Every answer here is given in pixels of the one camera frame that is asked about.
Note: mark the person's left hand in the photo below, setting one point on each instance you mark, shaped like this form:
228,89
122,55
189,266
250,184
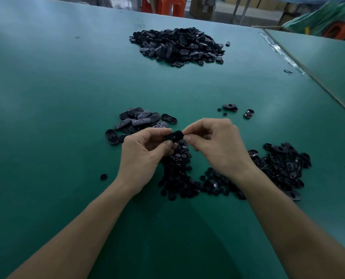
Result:
140,162

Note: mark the person's right hand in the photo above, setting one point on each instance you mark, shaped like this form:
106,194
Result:
222,145

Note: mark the lone black ring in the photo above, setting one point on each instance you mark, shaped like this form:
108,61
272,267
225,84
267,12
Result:
103,176

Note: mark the pile of small black buttons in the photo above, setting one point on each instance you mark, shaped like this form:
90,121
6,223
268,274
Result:
181,177

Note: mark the pile of black oval shells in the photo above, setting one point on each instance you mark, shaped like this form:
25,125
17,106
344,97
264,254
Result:
286,165

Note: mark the person's left forearm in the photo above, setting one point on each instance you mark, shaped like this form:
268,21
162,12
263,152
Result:
71,241

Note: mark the person's right forearm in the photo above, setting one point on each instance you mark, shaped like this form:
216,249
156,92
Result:
306,229

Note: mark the small black plastic scrap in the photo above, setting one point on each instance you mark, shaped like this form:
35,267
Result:
288,71

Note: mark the small open cardboard box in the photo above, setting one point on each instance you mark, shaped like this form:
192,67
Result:
202,5

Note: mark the red plastic stool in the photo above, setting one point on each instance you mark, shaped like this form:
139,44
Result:
146,2
341,30
171,5

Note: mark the green striped bag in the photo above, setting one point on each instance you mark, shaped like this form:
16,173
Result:
316,17

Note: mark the grey floor fan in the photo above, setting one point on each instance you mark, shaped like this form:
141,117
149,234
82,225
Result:
97,1

